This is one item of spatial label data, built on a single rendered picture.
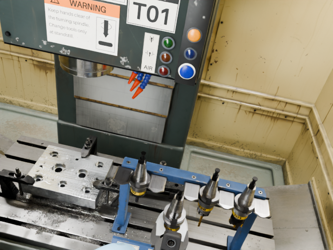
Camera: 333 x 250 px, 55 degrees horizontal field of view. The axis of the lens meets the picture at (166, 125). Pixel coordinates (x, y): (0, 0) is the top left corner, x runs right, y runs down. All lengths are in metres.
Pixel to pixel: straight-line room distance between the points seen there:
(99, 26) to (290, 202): 1.32
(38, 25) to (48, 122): 1.56
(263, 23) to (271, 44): 0.12
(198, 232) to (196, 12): 0.91
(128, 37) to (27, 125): 1.66
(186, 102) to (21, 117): 1.23
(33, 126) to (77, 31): 1.58
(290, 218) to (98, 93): 1.07
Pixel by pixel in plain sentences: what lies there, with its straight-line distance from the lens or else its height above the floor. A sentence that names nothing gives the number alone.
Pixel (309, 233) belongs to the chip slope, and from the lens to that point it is 1.62.
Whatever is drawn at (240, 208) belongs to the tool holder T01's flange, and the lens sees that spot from 1.02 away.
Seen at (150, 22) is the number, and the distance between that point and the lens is 0.66.
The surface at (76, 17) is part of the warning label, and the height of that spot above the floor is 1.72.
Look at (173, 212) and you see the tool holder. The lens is 0.92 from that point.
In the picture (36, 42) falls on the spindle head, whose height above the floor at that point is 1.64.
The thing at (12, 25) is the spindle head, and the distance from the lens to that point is 0.79.
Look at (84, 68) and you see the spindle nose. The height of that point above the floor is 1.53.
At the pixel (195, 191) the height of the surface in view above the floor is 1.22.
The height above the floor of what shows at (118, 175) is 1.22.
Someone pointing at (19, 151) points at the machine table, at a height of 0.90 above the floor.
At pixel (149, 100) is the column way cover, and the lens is 1.51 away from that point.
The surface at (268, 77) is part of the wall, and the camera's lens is 1.86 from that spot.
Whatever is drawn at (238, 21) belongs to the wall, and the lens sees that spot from 1.73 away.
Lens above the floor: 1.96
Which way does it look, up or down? 37 degrees down
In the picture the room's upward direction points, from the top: 10 degrees clockwise
